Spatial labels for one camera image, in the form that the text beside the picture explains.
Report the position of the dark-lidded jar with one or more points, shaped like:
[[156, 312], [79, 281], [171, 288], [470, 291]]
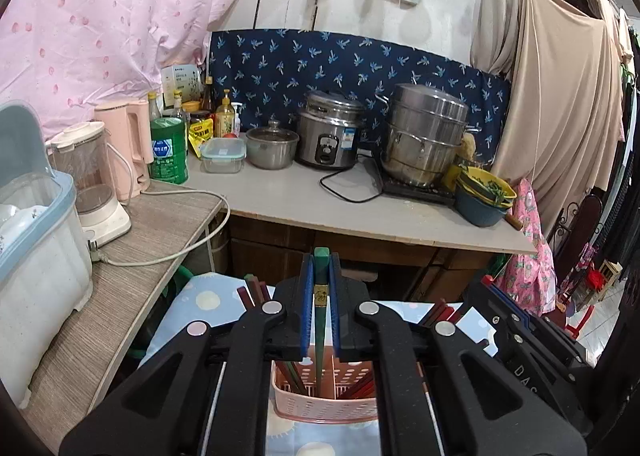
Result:
[[196, 115]]

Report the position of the black induction cooktop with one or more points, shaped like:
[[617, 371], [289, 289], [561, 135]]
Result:
[[420, 193]]

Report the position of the blue basin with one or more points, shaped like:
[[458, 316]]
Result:
[[480, 213]]

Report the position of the green vegetables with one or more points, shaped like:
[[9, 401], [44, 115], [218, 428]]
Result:
[[492, 186]]

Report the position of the small wooden stool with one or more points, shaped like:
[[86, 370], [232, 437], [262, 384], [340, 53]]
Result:
[[610, 273]]

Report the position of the green plastic jar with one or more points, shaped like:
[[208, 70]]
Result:
[[169, 151]]

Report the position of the navy printed cloth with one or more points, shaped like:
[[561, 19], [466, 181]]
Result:
[[300, 66]]

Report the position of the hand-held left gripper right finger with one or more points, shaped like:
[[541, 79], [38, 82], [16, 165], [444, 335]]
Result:
[[334, 306]]

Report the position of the pink pineapple garment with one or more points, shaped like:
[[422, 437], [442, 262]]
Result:
[[530, 261]]

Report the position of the yellow-capped bottle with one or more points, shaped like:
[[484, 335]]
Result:
[[154, 108]]

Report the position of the pink kettle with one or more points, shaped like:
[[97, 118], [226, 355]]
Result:
[[125, 146]]

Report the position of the maroon chopstick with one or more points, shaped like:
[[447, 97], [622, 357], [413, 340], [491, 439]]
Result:
[[244, 293]]

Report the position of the wooden cabinet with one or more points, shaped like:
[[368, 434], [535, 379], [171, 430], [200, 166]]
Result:
[[350, 246]]

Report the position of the stainless steamer pot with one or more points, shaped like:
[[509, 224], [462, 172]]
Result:
[[425, 136]]

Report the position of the clear food container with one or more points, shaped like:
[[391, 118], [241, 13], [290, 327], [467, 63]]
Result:
[[222, 156]]

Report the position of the white pump bottle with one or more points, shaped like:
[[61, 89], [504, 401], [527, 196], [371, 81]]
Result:
[[236, 118]]

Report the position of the red plastic stool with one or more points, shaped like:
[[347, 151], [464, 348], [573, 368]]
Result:
[[579, 323]]

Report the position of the beige hanging cloth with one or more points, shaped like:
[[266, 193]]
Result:
[[560, 111]]

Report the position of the dark sauce bottle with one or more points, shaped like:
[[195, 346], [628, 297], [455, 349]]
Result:
[[206, 93]]

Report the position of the steel rice cooker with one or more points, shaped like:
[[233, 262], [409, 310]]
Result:
[[325, 136]]

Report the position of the white dish box blue lid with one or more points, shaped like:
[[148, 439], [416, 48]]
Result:
[[40, 261]]

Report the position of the white carton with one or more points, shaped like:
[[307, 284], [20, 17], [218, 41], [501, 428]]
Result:
[[181, 83]]

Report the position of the pink utensil basket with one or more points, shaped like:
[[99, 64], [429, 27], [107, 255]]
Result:
[[320, 408]]

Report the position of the dark metal chair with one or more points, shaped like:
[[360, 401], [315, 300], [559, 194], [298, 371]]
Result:
[[580, 236]]

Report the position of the yellow basin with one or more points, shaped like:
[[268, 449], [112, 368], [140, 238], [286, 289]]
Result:
[[472, 183]]

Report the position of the green chopstick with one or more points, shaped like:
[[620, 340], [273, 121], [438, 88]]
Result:
[[320, 336]]

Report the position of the tan sponge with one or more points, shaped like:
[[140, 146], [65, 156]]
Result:
[[468, 146]]

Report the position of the blue dotted tablecloth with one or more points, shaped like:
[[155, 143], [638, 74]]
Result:
[[210, 301]]

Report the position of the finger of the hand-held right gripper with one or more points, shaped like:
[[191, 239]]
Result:
[[540, 323]]

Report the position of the yellow packet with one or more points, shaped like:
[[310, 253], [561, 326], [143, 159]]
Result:
[[201, 136]]

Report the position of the red chopstick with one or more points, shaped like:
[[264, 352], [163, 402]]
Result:
[[434, 316]]

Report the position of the small pot with glass lid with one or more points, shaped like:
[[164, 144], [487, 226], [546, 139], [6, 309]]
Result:
[[272, 148]]

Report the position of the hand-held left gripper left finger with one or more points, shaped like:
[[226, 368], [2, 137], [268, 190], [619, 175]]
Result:
[[307, 306]]

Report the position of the pink dotted curtain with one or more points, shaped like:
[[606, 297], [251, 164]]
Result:
[[125, 11]]

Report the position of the white blender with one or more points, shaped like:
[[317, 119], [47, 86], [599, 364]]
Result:
[[95, 186]]

